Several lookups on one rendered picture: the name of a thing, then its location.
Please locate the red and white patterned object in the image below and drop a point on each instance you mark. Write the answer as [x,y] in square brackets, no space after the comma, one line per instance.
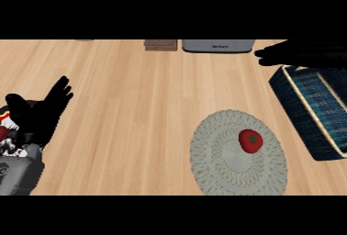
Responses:
[5,131]

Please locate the round pale lace placemat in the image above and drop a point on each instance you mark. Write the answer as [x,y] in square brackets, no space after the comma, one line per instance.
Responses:
[226,165]

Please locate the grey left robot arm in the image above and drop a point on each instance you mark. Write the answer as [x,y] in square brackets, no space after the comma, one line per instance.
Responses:
[20,174]

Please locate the grey appliance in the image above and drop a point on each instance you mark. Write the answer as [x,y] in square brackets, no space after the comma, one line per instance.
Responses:
[218,46]

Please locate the blue woven basket, gold rim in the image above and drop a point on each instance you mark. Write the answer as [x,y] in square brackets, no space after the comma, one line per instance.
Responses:
[317,107]

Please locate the brown wooden block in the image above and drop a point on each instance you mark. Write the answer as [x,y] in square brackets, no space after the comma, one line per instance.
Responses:
[160,45]

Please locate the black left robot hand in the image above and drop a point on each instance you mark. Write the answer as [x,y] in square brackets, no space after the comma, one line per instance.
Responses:
[43,116]

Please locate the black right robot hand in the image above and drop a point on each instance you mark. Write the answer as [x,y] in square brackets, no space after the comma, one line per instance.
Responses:
[312,53]

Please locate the red tomato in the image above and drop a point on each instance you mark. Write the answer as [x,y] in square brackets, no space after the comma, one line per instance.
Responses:
[252,141]

